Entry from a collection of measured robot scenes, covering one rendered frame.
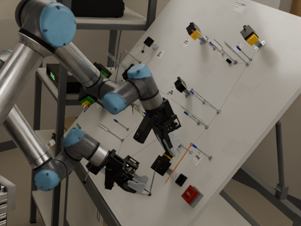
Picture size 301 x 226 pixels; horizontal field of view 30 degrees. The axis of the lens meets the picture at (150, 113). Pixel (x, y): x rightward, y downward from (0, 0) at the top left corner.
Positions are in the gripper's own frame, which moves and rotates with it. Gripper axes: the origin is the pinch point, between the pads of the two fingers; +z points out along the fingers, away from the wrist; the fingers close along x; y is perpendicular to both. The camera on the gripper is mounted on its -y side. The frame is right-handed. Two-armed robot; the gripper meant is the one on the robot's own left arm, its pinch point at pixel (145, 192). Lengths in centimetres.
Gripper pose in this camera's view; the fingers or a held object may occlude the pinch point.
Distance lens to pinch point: 206.3
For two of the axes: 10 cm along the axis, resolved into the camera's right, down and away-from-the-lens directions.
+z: 7.9, 5.8, 1.9
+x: 2.8, -6.2, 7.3
